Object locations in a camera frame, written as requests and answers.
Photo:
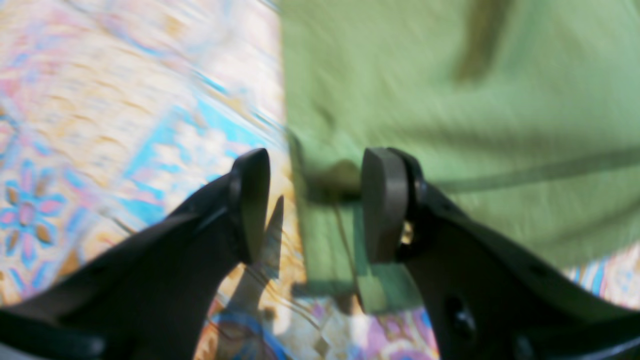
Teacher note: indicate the patterned tablecloth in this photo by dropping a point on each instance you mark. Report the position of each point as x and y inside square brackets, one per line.
[115, 111]

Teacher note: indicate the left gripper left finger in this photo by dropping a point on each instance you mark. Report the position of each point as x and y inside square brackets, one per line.
[147, 298]

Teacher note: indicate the green t-shirt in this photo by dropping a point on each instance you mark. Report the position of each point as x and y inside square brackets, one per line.
[525, 113]

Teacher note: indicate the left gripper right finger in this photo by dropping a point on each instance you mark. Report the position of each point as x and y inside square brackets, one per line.
[487, 297]

